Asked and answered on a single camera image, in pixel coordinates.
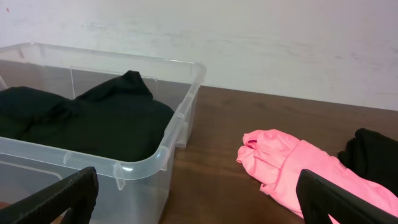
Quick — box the clear plastic storage container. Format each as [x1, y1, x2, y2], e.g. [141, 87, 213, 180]
[1, 43, 206, 223]

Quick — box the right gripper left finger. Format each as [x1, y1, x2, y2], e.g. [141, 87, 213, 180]
[1, 167, 99, 224]

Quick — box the pink crumpled garment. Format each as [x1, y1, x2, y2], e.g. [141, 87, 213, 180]
[236, 129, 397, 217]

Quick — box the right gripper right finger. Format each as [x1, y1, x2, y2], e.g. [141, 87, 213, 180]
[296, 169, 397, 224]

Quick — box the black garment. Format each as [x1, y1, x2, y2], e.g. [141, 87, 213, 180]
[1, 71, 174, 162]
[338, 128, 397, 195]

